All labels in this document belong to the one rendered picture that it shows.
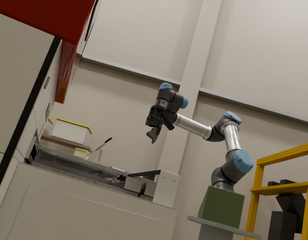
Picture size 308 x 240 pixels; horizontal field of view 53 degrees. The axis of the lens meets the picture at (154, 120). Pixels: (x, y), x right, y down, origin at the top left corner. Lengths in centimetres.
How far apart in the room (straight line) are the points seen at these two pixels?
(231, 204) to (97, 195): 71
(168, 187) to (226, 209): 39
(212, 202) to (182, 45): 407
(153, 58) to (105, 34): 91
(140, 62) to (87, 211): 416
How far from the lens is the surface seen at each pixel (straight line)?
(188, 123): 196
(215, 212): 159
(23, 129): 99
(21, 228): 118
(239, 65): 546
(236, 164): 166
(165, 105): 178
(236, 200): 162
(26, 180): 118
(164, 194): 133
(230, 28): 577
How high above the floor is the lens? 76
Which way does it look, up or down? 17 degrees up
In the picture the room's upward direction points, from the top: 16 degrees clockwise
